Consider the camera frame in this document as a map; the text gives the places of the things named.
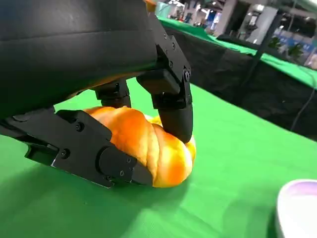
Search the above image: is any lilac plate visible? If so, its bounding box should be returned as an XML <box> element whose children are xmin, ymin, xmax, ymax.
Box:
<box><xmin>275</xmin><ymin>178</ymin><xmax>317</xmax><ymax>238</ymax></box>

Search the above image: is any black slanted pole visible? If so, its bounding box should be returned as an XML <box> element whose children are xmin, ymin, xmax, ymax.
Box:
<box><xmin>247</xmin><ymin>11</ymin><xmax>285</xmax><ymax>84</ymax></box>

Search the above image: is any black drape cloth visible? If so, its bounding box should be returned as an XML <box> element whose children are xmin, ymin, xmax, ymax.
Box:
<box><xmin>163</xmin><ymin>25</ymin><xmax>317</xmax><ymax>142</ymax></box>

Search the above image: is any orange and white bread roll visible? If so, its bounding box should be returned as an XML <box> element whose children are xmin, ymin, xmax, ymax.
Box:
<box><xmin>83</xmin><ymin>106</ymin><xmax>197</xmax><ymax>188</ymax></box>

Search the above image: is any green cloth on neighbouring table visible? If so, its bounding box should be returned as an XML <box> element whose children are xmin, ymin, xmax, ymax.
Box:
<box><xmin>157</xmin><ymin>16</ymin><xmax>317</xmax><ymax>89</ymax></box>

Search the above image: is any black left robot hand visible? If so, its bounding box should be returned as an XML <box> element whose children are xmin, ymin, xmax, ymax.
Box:
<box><xmin>0</xmin><ymin>0</ymin><xmax>194</xmax><ymax>189</ymax></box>

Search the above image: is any grey cable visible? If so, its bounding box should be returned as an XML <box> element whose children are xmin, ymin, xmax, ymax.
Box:
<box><xmin>290</xmin><ymin>87</ymin><xmax>317</xmax><ymax>132</ymax></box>

